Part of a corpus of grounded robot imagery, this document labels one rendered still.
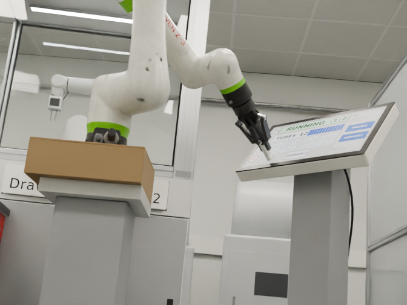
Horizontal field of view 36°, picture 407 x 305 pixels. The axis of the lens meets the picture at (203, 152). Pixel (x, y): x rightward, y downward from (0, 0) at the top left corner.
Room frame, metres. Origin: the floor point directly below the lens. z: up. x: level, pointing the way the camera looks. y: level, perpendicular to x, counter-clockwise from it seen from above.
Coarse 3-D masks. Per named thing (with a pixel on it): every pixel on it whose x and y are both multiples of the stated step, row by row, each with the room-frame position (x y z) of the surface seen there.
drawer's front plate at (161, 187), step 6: (156, 180) 2.28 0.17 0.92; (162, 180) 2.28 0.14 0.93; (156, 186) 2.28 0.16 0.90; (162, 186) 2.28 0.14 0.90; (168, 186) 2.28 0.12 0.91; (156, 192) 2.28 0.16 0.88; (162, 192) 2.28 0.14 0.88; (156, 198) 2.28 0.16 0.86; (162, 198) 2.28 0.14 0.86; (156, 204) 2.28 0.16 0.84; (162, 204) 2.28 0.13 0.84
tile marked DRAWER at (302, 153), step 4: (288, 152) 2.07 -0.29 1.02; (292, 152) 2.06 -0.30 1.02; (296, 152) 2.04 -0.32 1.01; (300, 152) 2.03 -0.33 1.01; (304, 152) 2.01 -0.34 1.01; (288, 156) 2.05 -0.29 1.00; (292, 156) 2.04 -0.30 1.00; (296, 156) 2.02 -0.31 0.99; (300, 156) 2.01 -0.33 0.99; (304, 156) 2.00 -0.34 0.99
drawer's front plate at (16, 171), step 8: (8, 168) 2.24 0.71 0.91; (16, 168) 2.24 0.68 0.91; (8, 176) 2.24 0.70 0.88; (16, 176) 2.24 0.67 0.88; (24, 176) 2.24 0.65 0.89; (8, 184) 2.24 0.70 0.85; (16, 184) 2.24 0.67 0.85; (24, 184) 2.24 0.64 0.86; (32, 184) 2.25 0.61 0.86; (8, 192) 2.24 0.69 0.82; (16, 192) 2.24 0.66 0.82; (24, 192) 2.25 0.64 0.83; (32, 192) 2.25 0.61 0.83; (40, 192) 2.25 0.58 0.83
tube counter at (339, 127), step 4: (340, 124) 2.03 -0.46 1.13; (344, 124) 2.02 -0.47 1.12; (316, 128) 2.10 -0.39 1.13; (320, 128) 2.09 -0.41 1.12; (324, 128) 2.07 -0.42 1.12; (328, 128) 2.06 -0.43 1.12; (332, 128) 2.04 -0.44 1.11; (336, 128) 2.03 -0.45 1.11; (340, 128) 2.01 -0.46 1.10; (304, 132) 2.13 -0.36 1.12; (308, 132) 2.11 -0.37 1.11; (312, 132) 2.10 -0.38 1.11; (316, 132) 2.08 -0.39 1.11; (320, 132) 2.07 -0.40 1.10; (324, 132) 2.05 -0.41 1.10; (328, 132) 2.04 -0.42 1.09; (300, 136) 2.12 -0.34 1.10; (304, 136) 2.11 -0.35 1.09
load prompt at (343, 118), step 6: (348, 114) 2.06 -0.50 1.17; (318, 120) 2.14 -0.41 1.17; (324, 120) 2.12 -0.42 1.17; (330, 120) 2.09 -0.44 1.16; (336, 120) 2.07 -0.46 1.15; (342, 120) 2.05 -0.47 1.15; (288, 126) 2.24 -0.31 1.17; (294, 126) 2.21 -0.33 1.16; (300, 126) 2.18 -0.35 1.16; (306, 126) 2.16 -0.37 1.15; (312, 126) 2.13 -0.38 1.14; (318, 126) 2.11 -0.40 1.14; (282, 132) 2.23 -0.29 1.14; (288, 132) 2.20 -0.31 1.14
